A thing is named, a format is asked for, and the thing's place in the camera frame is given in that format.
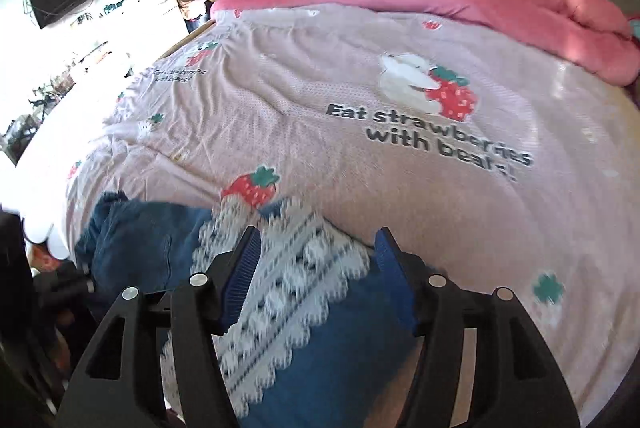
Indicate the white cluttered dresser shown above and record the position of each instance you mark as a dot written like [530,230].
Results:
[101,40]

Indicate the pink strawberry print bed sheet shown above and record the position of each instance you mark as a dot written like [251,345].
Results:
[503,164]

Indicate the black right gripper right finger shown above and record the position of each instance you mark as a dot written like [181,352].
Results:
[517,382]

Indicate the blue denim pants with lace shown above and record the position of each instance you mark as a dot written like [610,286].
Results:
[317,344]

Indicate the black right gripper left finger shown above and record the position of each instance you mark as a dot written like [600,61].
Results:
[117,382]

